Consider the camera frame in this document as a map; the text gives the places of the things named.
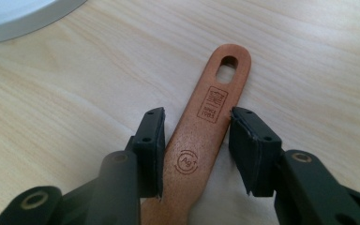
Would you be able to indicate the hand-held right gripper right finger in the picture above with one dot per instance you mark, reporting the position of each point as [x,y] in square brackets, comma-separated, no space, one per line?
[254,156]

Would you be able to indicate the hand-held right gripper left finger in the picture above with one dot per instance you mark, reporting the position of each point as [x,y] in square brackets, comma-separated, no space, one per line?
[150,153]

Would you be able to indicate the wooden rice paddle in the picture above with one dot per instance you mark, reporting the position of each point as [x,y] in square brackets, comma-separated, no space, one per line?
[200,125]

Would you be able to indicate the white utensil rack stand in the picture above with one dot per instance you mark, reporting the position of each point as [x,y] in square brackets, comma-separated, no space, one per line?
[15,18]

